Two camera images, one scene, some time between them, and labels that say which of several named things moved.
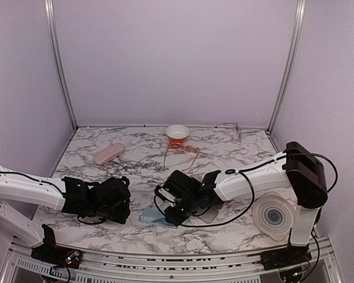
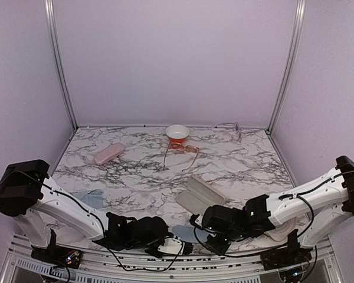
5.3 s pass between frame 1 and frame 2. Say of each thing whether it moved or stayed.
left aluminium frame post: stayed
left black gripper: moved
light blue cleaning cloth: moved
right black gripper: moved
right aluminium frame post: stayed
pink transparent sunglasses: stayed
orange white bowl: stayed
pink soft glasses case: stayed
